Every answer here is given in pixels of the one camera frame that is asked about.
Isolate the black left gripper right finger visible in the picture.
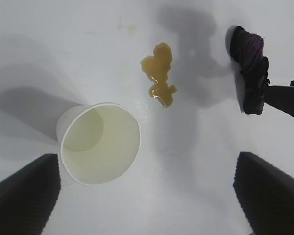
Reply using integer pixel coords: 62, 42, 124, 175
233, 151, 294, 235

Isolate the white paper cup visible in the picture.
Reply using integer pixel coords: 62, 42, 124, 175
56, 102, 141, 187

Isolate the brown liquid spill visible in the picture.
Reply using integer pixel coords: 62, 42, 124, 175
140, 42, 178, 109

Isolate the purple and black cloth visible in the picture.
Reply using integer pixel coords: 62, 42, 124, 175
225, 26, 270, 115

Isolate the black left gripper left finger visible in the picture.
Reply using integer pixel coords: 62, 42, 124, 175
0, 153, 61, 235

